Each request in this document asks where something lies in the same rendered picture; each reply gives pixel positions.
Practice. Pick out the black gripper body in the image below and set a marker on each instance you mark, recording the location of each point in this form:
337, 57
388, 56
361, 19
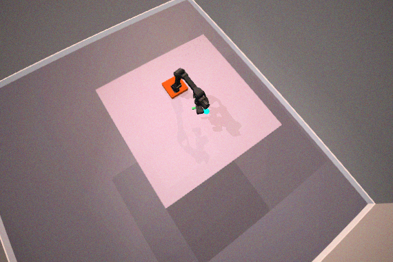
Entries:
199, 109

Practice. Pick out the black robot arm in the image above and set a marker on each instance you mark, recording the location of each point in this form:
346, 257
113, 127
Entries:
199, 94

